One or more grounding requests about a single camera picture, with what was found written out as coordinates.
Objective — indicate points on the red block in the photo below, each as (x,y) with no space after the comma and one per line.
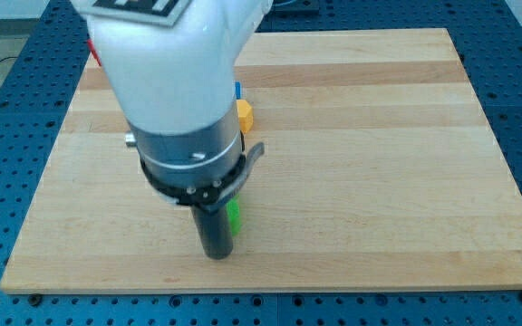
(93,52)

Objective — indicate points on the wooden board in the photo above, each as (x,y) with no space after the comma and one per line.
(381,173)

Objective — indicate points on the green block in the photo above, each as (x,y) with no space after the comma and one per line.
(234,216)

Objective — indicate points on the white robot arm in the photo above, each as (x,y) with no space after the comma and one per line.
(170,64)

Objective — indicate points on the yellow block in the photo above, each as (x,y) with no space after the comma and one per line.
(245,113)

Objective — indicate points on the blue block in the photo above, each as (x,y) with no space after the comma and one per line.
(238,90)

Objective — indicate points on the fiducial marker tag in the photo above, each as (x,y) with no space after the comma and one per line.
(159,12)

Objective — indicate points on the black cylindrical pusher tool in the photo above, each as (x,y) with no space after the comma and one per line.
(214,232)

